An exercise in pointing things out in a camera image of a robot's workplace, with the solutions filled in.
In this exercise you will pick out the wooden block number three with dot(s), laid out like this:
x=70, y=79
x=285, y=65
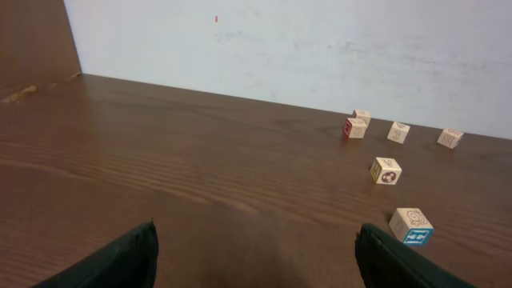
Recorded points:
x=398, y=132

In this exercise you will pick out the wooden block blue side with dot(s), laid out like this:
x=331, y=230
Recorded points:
x=411, y=227

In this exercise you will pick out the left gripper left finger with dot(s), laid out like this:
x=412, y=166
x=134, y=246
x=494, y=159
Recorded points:
x=128, y=261

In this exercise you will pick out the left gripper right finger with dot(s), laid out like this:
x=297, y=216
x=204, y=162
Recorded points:
x=383, y=261

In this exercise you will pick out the wooden block red side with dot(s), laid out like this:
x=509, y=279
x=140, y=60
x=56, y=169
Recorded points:
x=354, y=128

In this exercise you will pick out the wooden block far right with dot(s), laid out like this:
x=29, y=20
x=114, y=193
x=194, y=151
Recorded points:
x=450, y=138

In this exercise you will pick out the wooden block top back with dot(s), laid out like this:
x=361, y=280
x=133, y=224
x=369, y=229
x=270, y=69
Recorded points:
x=363, y=115

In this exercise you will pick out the wooden block yellow side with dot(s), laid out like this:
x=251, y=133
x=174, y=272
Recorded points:
x=385, y=171

